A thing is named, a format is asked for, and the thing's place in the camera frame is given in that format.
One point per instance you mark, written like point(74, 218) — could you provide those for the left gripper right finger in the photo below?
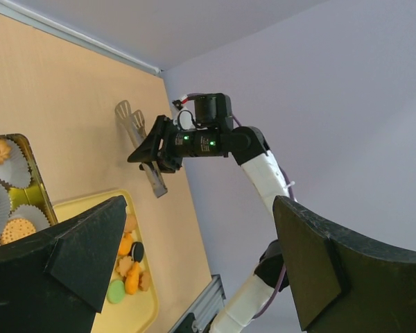
point(341, 280)

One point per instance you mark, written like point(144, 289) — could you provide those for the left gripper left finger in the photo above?
point(56, 280)

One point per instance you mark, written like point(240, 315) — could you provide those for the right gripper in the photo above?
point(158, 145)

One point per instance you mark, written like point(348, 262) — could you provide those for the metal serving tongs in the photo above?
point(135, 125)

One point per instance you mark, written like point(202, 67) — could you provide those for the beige round biscuit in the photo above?
point(16, 229)

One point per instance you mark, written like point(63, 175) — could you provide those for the square cookie tin box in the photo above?
point(36, 194)

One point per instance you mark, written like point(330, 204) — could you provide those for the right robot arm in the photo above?
point(216, 133)

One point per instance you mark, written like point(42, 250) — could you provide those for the green sandwich cookie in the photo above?
point(116, 291)

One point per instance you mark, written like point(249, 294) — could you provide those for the tan leaf cookie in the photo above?
point(124, 265)

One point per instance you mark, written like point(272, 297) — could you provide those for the tan flower cookie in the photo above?
point(130, 223)
point(144, 281)

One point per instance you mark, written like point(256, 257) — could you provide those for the black sandwich cookie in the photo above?
point(137, 251)

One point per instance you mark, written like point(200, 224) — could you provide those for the yellow serving tray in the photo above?
point(131, 303)

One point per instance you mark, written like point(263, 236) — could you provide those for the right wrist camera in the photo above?
point(183, 118)

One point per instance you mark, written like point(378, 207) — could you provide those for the aluminium mounting rail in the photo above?
point(201, 313)

